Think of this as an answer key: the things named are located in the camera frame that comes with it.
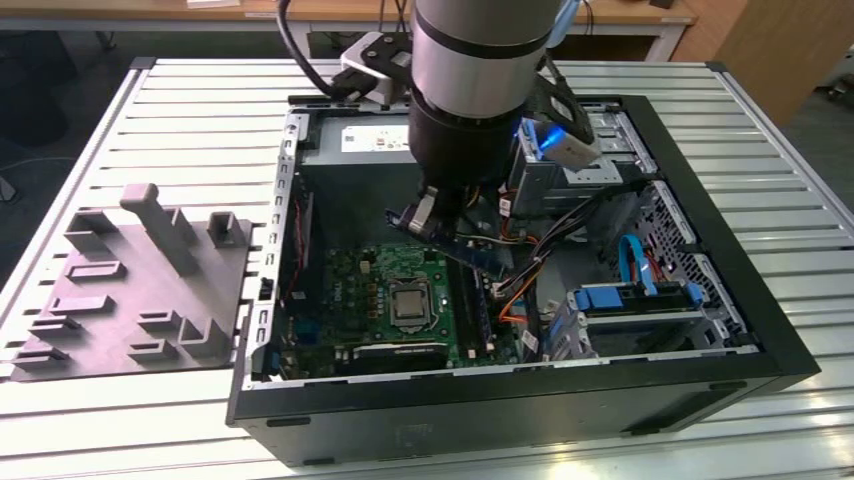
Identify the grey metal drive cage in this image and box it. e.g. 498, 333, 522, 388
509, 102, 659, 216

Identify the blue flat data cable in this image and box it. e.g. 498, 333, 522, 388
616, 233, 660, 297

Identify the black graphics card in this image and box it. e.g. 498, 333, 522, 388
350, 341, 449, 371

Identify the black RAM slot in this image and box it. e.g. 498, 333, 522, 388
453, 263, 478, 352

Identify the metal socket cover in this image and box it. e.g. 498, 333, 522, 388
382, 277, 434, 334

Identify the black open PC case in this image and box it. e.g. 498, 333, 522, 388
224, 93, 821, 469

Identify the green motherboard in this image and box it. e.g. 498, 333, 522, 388
278, 244, 518, 376

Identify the grey wrist camera blue light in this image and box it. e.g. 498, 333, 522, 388
522, 119, 602, 174

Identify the black camera cable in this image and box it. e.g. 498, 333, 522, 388
274, 0, 348, 99

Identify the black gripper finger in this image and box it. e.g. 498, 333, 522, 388
405, 185, 442, 237

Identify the metal disk bay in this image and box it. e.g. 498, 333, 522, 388
540, 287, 732, 361

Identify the blue RAM stick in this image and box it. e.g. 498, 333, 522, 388
382, 205, 513, 277

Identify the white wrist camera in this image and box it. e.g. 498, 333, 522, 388
337, 30, 412, 109

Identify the black cable bundle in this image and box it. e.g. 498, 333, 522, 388
496, 177, 661, 301

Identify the wooden cabinet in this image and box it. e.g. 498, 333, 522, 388
685, 0, 854, 129

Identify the orange yellow wire bundle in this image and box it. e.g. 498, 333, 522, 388
497, 272, 536, 334

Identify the silver CPU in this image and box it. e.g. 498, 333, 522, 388
389, 289, 428, 322

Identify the grey power supply unit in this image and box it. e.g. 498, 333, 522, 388
309, 117, 418, 166

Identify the grey parts rack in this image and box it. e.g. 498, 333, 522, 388
0, 182, 265, 384

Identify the wooden desk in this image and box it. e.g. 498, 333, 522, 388
0, 0, 699, 64

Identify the white power supply label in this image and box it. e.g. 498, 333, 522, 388
341, 127, 409, 152

